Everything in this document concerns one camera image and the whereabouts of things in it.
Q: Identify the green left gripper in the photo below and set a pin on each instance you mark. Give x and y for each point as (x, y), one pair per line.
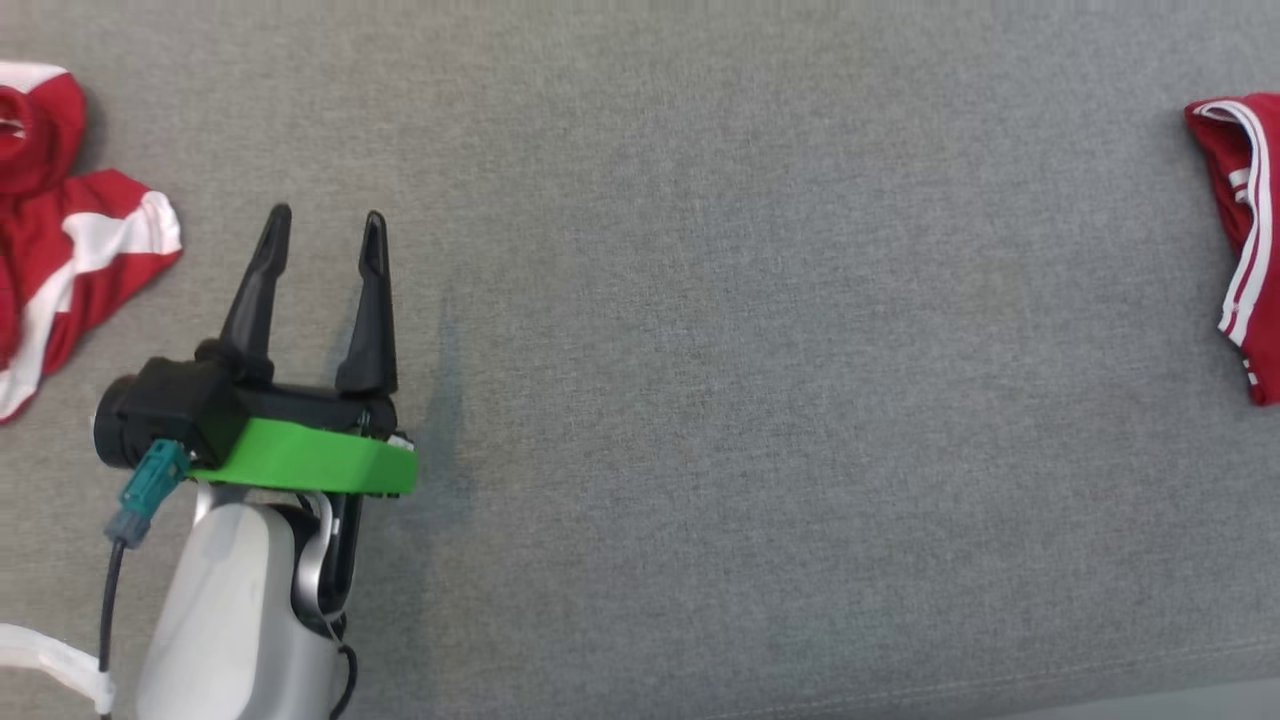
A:
(310, 460)

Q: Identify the red white-striped shorts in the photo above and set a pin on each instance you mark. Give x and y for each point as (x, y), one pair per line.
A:
(70, 240)

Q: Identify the red Bulls jersey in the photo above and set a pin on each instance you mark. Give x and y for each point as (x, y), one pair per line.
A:
(1240, 220)

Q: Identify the white tape tag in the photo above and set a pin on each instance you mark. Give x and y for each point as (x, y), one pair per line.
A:
(50, 655)

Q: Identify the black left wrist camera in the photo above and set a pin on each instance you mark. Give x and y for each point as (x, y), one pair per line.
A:
(170, 410)

